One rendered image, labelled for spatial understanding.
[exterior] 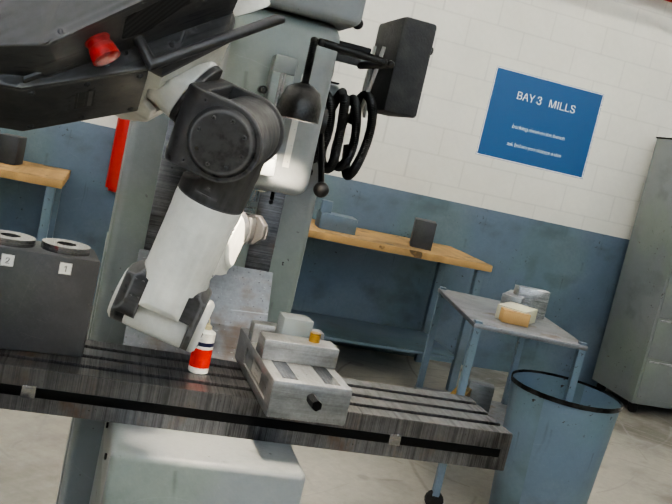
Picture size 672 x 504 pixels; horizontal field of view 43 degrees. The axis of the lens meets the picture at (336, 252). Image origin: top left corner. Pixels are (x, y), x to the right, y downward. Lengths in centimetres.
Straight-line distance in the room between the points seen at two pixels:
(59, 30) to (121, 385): 81
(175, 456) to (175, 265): 50
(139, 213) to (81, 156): 383
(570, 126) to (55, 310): 540
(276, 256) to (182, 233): 98
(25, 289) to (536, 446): 248
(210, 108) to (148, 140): 99
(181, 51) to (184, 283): 30
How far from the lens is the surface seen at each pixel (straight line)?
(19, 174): 504
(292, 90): 141
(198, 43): 102
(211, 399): 160
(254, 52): 154
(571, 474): 369
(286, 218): 204
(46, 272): 163
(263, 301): 203
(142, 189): 199
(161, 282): 111
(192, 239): 108
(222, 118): 100
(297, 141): 155
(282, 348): 162
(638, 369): 654
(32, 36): 94
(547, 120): 656
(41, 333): 165
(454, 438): 175
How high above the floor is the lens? 142
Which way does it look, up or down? 7 degrees down
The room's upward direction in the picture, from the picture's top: 13 degrees clockwise
